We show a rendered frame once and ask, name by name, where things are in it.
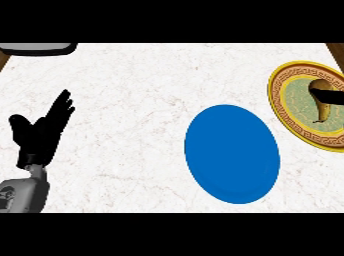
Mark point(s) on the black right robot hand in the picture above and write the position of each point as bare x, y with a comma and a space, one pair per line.
339, 99

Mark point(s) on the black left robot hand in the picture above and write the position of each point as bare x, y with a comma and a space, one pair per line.
42, 133

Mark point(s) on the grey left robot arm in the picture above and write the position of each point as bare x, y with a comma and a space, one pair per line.
21, 196

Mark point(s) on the yellow patterned plate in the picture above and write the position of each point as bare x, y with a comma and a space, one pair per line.
297, 113

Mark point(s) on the blue plate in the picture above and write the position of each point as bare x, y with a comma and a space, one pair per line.
232, 154

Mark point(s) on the grey appliance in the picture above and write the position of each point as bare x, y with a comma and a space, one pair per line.
36, 48

